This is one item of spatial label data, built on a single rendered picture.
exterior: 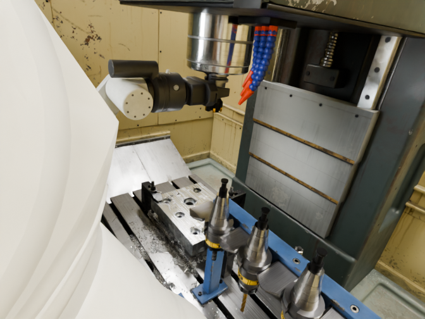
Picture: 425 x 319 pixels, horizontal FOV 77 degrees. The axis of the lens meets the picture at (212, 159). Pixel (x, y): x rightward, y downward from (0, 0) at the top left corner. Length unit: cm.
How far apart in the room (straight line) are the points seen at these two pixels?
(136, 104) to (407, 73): 75
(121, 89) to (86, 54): 106
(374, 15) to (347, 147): 54
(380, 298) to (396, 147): 79
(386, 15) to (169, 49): 139
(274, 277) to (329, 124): 63
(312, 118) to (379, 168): 27
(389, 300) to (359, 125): 88
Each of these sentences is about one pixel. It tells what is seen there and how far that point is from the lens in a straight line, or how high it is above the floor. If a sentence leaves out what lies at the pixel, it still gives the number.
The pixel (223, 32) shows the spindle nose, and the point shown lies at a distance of 63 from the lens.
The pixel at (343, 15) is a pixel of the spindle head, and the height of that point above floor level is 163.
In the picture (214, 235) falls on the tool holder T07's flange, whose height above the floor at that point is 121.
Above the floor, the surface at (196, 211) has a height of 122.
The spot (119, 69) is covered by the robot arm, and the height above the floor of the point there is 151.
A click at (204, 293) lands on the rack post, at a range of 86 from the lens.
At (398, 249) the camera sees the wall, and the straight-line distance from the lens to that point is 152.
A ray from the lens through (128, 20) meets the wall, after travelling 168.
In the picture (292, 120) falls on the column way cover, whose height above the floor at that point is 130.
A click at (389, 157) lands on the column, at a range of 100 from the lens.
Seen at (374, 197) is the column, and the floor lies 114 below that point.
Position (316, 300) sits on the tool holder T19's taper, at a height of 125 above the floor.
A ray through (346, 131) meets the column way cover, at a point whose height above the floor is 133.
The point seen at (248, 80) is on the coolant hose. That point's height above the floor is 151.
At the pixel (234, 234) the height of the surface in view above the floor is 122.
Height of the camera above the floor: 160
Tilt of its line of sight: 27 degrees down
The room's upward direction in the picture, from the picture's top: 6 degrees clockwise
